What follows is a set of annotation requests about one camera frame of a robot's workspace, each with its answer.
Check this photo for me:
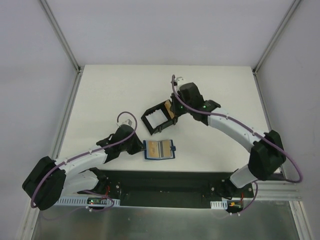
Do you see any black plastic card rack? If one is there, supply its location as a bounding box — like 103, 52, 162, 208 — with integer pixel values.
141, 101, 178, 136

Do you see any gold credit card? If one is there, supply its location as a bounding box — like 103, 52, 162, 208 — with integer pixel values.
146, 140, 160, 159
164, 99, 172, 114
159, 140, 172, 159

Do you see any blue leather card holder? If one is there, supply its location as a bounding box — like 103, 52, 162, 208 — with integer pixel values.
143, 139, 176, 161

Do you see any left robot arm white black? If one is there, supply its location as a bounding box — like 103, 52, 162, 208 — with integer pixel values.
22, 124, 145, 211

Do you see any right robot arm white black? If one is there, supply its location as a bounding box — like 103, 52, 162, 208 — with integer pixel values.
170, 79, 286, 199

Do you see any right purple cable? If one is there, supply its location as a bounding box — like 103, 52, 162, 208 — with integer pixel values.
170, 74, 304, 218

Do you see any purple cable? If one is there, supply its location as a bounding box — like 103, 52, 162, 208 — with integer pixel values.
170, 74, 304, 218
30, 111, 140, 221

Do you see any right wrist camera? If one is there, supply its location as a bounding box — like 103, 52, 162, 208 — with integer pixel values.
174, 76, 186, 86

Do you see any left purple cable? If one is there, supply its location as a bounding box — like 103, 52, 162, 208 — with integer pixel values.
30, 111, 140, 221

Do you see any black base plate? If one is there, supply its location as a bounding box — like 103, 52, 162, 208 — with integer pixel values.
87, 170, 254, 209

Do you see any left white cable duct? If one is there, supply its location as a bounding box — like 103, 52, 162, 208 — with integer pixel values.
54, 196, 121, 207

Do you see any white cable duct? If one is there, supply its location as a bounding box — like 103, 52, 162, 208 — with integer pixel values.
210, 200, 228, 210
54, 196, 121, 207

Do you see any left aluminium frame post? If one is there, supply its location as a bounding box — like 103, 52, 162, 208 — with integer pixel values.
37, 0, 85, 73

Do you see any aluminium frame post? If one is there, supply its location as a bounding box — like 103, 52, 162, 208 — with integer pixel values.
37, 0, 85, 73
251, 0, 305, 75

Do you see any right white cable duct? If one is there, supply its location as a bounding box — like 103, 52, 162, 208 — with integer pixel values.
210, 200, 228, 210

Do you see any right aluminium frame post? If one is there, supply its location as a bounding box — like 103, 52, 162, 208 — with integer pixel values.
251, 0, 305, 75

